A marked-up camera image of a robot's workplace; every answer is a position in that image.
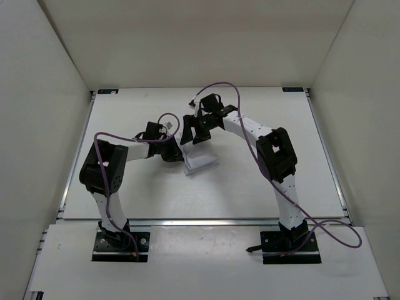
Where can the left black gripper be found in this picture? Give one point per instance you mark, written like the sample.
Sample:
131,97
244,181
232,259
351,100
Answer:
175,154

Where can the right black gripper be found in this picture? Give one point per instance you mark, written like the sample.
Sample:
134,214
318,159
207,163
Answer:
191,121

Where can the white skirt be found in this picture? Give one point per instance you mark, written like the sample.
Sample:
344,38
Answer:
198,157

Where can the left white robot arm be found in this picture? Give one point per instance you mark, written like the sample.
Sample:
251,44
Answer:
103,169

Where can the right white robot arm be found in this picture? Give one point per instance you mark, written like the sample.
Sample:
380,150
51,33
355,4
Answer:
275,154

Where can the left blue corner label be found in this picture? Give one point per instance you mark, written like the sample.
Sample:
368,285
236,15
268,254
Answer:
107,91

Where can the blue corner label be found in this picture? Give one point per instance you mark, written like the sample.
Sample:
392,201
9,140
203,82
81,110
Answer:
107,91
292,89

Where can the right blue corner label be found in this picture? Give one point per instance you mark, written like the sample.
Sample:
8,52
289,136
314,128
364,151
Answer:
292,89

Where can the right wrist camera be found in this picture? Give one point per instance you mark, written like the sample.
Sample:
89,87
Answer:
196,106

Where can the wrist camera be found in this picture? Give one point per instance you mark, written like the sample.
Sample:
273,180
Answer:
167,128
196,106

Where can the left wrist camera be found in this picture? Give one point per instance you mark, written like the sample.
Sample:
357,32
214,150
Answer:
167,128

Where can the aluminium front rail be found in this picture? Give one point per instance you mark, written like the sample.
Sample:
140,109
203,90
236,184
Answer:
203,222

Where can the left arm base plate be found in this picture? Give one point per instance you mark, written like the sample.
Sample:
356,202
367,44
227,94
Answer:
109,250

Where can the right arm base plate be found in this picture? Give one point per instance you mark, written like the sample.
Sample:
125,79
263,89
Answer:
276,250

